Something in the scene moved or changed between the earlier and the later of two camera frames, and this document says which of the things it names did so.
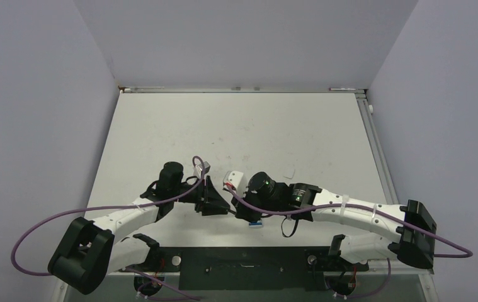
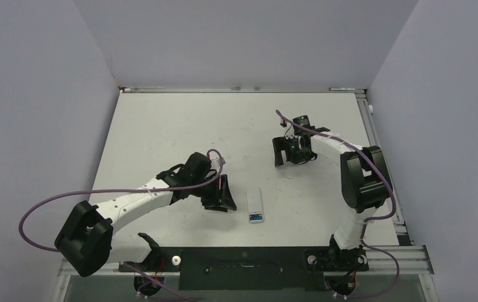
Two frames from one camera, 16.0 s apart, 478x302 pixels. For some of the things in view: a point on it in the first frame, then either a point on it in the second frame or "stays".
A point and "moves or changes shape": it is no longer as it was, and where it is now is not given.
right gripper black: (245, 211) -> (281, 145)
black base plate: (250, 268) stays
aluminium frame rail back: (138, 89) stays
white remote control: (256, 226) moves or changes shape
